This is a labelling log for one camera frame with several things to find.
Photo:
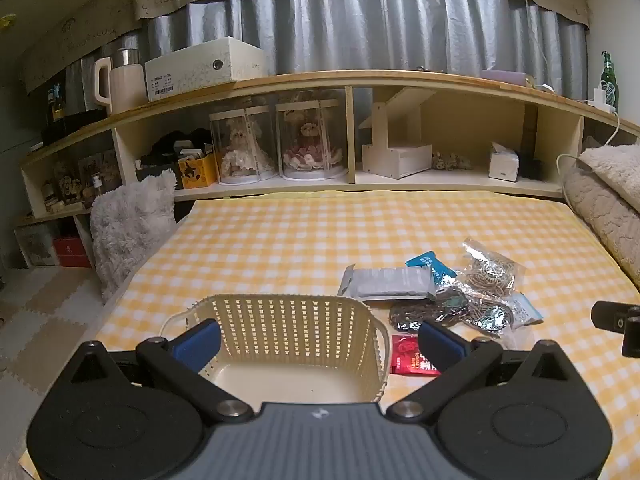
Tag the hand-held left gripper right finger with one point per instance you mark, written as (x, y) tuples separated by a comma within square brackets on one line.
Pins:
[(441, 345)]

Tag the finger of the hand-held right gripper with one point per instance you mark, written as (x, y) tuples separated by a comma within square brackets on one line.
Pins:
[(612, 315)]

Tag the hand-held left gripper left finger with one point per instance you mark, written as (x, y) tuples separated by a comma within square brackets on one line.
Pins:
[(197, 344)]

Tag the red packet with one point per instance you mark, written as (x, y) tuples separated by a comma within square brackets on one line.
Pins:
[(407, 355)]

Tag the dark snack packet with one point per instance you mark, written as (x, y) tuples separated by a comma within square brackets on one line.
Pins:
[(415, 312)]

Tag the cream plastic lattice basket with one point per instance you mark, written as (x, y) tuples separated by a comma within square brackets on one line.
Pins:
[(300, 322)]

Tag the grey foil packet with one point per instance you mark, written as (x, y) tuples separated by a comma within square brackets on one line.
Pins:
[(385, 282)]

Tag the white and blue packet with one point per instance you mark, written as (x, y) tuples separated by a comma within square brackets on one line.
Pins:
[(527, 309)]

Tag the beige embossed blanket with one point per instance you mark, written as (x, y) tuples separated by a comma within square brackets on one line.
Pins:
[(600, 220)]

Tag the fluffy grey pillow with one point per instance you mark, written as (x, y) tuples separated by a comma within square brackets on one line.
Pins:
[(132, 230)]

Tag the fluffy cream pillow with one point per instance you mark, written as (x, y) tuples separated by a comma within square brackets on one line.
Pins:
[(615, 170)]

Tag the yellow checkered bedsheet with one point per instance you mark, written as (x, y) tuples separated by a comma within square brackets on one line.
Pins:
[(300, 240)]

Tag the foam floor mat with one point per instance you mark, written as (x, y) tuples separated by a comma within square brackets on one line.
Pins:
[(45, 320)]

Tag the red box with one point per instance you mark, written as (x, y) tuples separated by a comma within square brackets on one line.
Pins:
[(72, 252)]

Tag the yellow printed box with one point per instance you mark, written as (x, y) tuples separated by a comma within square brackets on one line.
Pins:
[(195, 172)]

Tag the small plush figurines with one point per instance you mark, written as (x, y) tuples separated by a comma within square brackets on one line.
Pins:
[(452, 161)]

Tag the white tissue box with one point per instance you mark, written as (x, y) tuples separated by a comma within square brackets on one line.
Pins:
[(502, 165)]

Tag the white wooden desk organizer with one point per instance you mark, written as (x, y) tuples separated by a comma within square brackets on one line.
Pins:
[(397, 160)]

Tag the clear storage box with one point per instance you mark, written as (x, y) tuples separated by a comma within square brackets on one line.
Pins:
[(35, 245)]

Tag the pile of black items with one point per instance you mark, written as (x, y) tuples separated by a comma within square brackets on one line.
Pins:
[(167, 147)]

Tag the group of small figurines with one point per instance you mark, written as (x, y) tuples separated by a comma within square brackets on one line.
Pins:
[(82, 180)]

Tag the white dress doll in case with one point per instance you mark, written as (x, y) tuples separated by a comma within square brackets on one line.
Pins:
[(240, 147)]

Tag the white charger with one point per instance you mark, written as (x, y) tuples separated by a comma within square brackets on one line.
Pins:
[(600, 102)]

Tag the pink dress doll in case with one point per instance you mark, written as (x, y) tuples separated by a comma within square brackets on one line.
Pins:
[(310, 140)]

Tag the green glass bottle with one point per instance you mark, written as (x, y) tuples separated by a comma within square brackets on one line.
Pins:
[(608, 80)]

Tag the black box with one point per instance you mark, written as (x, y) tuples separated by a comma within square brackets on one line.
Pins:
[(75, 122)]

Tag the purple flat box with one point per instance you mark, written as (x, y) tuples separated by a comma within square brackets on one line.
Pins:
[(505, 76)]

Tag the cream thermos jug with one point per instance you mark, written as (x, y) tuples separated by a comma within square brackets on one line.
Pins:
[(125, 85)]

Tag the white cardboard box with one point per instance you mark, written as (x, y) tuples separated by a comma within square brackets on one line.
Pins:
[(200, 67)]

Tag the wooden headboard shelf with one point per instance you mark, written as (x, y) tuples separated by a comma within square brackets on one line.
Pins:
[(300, 82)]

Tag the silver grey curtain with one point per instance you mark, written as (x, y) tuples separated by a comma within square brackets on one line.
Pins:
[(350, 25)]

